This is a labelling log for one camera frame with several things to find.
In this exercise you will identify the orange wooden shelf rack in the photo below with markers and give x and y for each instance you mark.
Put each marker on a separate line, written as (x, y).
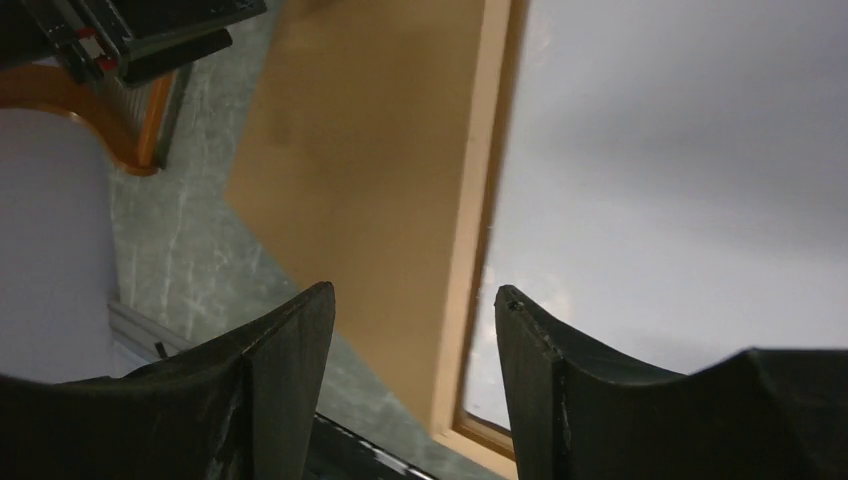
(128, 121)

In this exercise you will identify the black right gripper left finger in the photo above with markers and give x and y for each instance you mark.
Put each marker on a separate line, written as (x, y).
(239, 406)

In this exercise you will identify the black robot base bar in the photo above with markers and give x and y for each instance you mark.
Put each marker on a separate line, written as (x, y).
(337, 453)

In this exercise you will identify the glossy plant photo print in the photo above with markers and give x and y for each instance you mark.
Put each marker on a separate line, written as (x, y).
(674, 181)

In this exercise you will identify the brown frame backing board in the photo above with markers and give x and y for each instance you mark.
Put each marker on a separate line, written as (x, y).
(349, 169)

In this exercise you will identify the wooden picture frame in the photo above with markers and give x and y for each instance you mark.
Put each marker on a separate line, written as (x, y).
(500, 41)

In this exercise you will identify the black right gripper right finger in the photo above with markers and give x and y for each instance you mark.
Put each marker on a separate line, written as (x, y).
(579, 409)

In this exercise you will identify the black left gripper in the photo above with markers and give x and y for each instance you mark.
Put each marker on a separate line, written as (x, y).
(133, 41)

